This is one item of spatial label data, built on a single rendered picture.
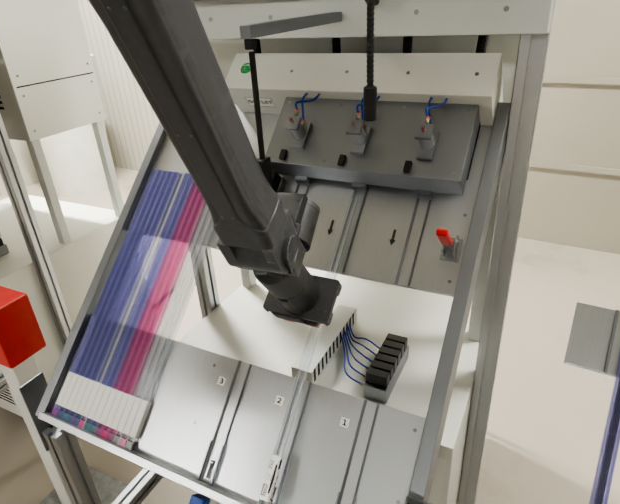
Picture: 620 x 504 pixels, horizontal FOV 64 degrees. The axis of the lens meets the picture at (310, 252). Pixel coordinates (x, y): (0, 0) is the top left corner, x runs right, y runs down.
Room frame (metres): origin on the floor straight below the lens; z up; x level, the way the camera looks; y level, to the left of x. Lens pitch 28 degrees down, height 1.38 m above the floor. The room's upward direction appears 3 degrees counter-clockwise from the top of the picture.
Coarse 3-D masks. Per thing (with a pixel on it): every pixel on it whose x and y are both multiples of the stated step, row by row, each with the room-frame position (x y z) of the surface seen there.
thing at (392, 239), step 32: (480, 128) 0.80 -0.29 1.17; (160, 160) 1.02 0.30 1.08; (480, 160) 0.76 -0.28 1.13; (288, 192) 0.84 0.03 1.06; (320, 192) 0.82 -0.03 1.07; (352, 192) 0.80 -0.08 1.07; (384, 192) 0.78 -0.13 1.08; (320, 224) 0.77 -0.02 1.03; (352, 224) 0.75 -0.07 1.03; (384, 224) 0.73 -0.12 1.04; (416, 224) 0.71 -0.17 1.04; (448, 224) 0.69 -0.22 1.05; (320, 256) 0.73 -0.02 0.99; (352, 256) 0.71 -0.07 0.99; (384, 256) 0.69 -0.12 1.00; (416, 256) 0.67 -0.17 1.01; (416, 288) 0.64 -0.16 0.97; (448, 288) 0.62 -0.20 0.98
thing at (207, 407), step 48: (192, 384) 0.63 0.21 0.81; (240, 384) 0.61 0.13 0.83; (288, 384) 0.59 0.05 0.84; (144, 432) 0.60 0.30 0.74; (192, 432) 0.57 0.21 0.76; (240, 432) 0.55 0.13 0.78; (336, 432) 0.51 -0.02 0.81; (384, 432) 0.49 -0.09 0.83; (240, 480) 0.50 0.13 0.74; (288, 480) 0.48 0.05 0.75; (336, 480) 0.46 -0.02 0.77; (384, 480) 0.45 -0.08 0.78
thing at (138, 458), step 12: (48, 420) 0.65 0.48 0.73; (60, 420) 0.64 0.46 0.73; (72, 432) 0.62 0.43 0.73; (84, 432) 0.61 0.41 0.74; (96, 444) 0.59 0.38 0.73; (108, 444) 0.58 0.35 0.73; (120, 456) 0.56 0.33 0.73; (132, 456) 0.56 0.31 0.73; (144, 456) 0.56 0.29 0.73; (156, 468) 0.53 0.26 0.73; (168, 468) 0.53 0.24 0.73; (180, 480) 0.51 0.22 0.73; (192, 480) 0.51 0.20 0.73; (204, 492) 0.49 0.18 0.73; (216, 492) 0.48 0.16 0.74
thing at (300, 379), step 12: (348, 204) 0.77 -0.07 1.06; (348, 216) 0.75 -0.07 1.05; (348, 228) 0.73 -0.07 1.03; (336, 252) 0.71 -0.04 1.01; (336, 264) 0.69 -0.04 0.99; (312, 336) 0.61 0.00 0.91; (312, 348) 0.60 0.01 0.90; (300, 372) 0.57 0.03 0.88; (300, 384) 0.56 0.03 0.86; (300, 396) 0.55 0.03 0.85; (288, 408) 0.54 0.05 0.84; (288, 420) 0.52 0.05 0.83; (288, 432) 0.51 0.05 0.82; (276, 444) 0.50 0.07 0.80
